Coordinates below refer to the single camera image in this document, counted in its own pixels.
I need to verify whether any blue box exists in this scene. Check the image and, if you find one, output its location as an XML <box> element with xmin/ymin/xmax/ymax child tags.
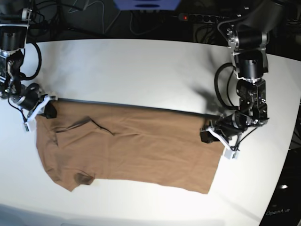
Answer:
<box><xmin>114</xmin><ymin>0</ymin><xmax>181</xmax><ymax>11</ymax></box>

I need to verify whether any brown T-shirt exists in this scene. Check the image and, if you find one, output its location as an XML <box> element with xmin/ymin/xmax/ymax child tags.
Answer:
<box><xmin>36</xmin><ymin>101</ymin><xmax>224</xmax><ymax>194</ymax></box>

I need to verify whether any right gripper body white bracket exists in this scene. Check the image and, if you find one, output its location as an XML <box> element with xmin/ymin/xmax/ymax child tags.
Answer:
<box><xmin>22</xmin><ymin>90</ymin><xmax>58</xmax><ymax>132</ymax></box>

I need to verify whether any black power strip red light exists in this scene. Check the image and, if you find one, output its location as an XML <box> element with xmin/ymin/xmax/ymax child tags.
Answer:
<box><xmin>178</xmin><ymin>13</ymin><xmax>228</xmax><ymax>24</ymax></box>

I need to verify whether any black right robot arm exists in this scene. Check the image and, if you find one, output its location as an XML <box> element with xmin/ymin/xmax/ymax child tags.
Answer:
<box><xmin>0</xmin><ymin>0</ymin><xmax>58</xmax><ymax>132</ymax></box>

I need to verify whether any white cable on floor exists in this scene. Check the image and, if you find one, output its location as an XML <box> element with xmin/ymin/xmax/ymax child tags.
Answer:
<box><xmin>68</xmin><ymin>0</ymin><xmax>123</xmax><ymax>33</ymax></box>

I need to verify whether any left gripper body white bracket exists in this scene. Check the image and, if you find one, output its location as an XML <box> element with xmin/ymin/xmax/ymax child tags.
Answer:
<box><xmin>200</xmin><ymin>113</ymin><xmax>241</xmax><ymax>160</ymax></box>

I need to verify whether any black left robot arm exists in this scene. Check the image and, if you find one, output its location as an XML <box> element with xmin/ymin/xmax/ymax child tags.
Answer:
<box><xmin>200</xmin><ymin>0</ymin><xmax>292</xmax><ymax>159</ymax></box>

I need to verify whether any black OpenArm base plate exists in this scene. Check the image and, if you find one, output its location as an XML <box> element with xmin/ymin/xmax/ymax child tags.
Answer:
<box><xmin>257</xmin><ymin>134</ymin><xmax>301</xmax><ymax>226</ymax></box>

